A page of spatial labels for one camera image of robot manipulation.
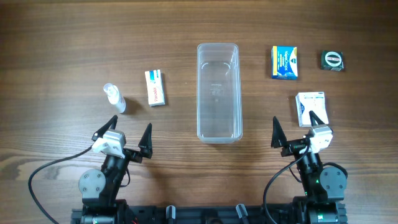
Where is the blue VapoDrops box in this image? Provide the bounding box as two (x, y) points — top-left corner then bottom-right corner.
(271, 46), (298, 80)

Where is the white blue medicine box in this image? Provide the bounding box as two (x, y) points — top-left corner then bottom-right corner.
(295, 91), (329, 127)

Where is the green Zam-Buk ointment box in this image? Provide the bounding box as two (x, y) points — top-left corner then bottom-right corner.
(320, 50), (345, 72)

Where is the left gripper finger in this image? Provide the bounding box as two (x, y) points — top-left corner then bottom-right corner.
(138, 123), (153, 159)
(91, 115), (118, 141)

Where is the small clear spray bottle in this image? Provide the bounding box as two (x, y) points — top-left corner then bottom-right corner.
(103, 83), (126, 113)

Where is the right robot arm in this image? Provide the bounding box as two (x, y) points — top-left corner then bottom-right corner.
(263, 111), (348, 223)

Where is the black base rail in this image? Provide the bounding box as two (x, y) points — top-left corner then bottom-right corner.
(70, 203), (346, 224)

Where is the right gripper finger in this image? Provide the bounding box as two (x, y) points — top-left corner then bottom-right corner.
(309, 111), (325, 126)
(271, 116), (287, 148)

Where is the white Panadol box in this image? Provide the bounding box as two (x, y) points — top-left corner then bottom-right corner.
(145, 70), (165, 106)

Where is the clear plastic container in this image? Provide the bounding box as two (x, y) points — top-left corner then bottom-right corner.
(197, 43), (243, 144)

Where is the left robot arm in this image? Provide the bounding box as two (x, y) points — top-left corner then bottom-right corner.
(71, 115), (153, 224)

